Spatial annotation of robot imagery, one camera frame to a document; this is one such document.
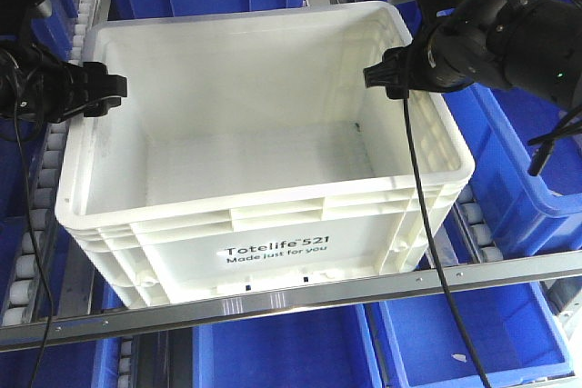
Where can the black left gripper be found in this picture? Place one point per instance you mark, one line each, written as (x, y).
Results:
(37, 86)

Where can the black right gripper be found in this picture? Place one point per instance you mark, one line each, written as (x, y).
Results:
(446, 56)

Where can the white plastic Totelife bin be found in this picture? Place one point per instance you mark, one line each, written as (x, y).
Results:
(249, 155)

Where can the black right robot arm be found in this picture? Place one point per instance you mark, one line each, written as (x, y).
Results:
(534, 45)

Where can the blue bin far left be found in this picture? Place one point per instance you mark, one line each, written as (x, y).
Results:
(25, 131)

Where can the blue bin right of white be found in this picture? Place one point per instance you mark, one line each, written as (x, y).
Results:
(527, 215)

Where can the lower blue bin centre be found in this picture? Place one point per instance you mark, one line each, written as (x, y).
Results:
(322, 348)

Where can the lower blue bin right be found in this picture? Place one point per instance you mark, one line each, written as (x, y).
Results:
(512, 328)

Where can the right roller track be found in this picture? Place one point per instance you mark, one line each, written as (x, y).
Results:
(475, 232)

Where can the roller track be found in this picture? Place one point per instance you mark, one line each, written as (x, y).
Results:
(475, 232)
(29, 248)

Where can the left roller track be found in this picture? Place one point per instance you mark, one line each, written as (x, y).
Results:
(29, 248)

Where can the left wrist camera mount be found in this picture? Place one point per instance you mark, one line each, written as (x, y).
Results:
(17, 17)

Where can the steel front shelf rail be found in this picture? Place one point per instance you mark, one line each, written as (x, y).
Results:
(253, 304)

